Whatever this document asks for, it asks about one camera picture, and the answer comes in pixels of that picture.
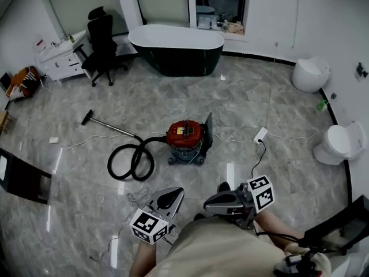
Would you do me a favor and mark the grey tangled cable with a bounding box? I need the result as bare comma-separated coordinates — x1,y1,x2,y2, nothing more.
88,187,159,263

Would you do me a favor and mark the dark wooden cabinet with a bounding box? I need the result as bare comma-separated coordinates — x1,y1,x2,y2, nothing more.
0,147,53,205

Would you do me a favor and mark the white power strip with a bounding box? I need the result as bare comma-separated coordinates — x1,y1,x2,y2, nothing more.
253,126,270,144

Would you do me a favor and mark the dark green bathtub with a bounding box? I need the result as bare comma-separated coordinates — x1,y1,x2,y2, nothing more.
127,24,225,78

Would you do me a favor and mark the thin grey floor cable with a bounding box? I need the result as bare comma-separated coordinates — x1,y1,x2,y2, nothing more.
265,40,280,129

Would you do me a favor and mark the white drawer cabinet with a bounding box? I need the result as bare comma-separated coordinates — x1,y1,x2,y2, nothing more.
34,29,93,84

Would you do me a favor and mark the white egg-shaped toilet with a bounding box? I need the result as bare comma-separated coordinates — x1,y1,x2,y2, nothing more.
291,57,332,93

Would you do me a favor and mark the white cable to wall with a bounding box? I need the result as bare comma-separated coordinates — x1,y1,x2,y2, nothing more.
267,129,327,141

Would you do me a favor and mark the black power cable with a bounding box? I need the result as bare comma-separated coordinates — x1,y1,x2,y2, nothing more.
250,138,268,182

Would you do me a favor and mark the person's right forearm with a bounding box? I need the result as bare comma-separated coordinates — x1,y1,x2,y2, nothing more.
254,210,307,253

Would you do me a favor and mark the red and teal vacuum cleaner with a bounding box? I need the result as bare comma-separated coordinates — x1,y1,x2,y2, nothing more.
166,119,206,166

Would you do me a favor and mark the person's beige shirt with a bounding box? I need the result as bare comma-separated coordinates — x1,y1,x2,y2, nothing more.
143,215,332,277

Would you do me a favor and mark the small wooden stool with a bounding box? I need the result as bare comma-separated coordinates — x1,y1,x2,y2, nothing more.
0,110,16,134

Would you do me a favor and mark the metal vacuum wand with brush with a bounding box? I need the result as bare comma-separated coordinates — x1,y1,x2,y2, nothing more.
81,108,140,139

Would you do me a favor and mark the black vacuum hose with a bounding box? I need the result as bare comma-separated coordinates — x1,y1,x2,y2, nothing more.
107,135,170,182

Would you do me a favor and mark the white toilet with tank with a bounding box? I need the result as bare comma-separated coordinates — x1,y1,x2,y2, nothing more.
312,121,368,166

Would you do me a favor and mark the beige cloth pile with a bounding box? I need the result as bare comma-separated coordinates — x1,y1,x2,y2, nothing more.
221,20,246,36

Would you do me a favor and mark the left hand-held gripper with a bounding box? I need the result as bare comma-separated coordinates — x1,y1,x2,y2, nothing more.
129,186,185,244

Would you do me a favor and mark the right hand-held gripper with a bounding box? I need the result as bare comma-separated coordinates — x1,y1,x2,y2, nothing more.
204,174,275,230

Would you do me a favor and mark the black office chair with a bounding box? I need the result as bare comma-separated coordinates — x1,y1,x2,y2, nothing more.
73,6,129,88

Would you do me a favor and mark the person's left forearm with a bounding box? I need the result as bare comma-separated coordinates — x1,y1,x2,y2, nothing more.
133,237,163,277

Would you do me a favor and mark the black stand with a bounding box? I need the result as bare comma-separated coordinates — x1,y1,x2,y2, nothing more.
299,194,369,257

